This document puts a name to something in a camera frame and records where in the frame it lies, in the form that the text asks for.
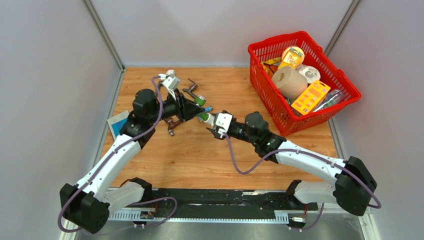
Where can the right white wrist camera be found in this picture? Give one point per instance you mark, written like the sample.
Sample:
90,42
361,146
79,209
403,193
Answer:
222,122

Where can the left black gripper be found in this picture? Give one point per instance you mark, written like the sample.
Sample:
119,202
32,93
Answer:
186,109

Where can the clear pack of pens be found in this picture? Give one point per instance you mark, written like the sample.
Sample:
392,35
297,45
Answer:
332,98

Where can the white wrapped paper roll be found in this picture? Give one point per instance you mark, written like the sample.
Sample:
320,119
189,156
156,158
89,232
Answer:
311,73

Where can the yellow round sponge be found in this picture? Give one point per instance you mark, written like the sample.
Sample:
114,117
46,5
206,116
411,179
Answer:
297,52

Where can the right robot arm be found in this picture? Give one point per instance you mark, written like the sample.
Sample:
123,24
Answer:
345,182

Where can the blue white faucet box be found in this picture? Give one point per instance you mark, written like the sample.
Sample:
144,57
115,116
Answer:
116,123

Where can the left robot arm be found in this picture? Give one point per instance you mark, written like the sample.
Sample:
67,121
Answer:
88,203

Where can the long grey faucet white elbow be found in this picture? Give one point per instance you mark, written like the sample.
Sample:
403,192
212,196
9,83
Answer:
170,72

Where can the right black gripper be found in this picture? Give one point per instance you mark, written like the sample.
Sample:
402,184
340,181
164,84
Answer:
216,134

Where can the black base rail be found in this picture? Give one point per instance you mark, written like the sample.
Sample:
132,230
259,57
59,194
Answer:
223,204

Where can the brown paper roll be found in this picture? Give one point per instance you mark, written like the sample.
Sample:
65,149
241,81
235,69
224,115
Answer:
290,83

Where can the yellow snack bag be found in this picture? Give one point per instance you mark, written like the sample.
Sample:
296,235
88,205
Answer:
271,66

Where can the green plastic faucet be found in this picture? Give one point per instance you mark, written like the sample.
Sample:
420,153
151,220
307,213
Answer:
200,100

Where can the red plastic shopping basket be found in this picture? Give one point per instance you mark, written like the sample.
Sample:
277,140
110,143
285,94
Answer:
277,107

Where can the orange sponge package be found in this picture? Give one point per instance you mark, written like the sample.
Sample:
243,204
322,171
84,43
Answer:
290,59

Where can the brown plastic faucet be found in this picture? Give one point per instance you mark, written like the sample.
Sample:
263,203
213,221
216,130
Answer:
171,124

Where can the orange blister card package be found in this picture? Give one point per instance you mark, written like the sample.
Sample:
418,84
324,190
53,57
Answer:
310,98

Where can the small dark grey faucet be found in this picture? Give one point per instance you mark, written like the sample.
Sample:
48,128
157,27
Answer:
191,89

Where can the white plastic elbow fitting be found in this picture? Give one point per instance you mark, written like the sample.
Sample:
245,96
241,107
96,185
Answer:
210,120

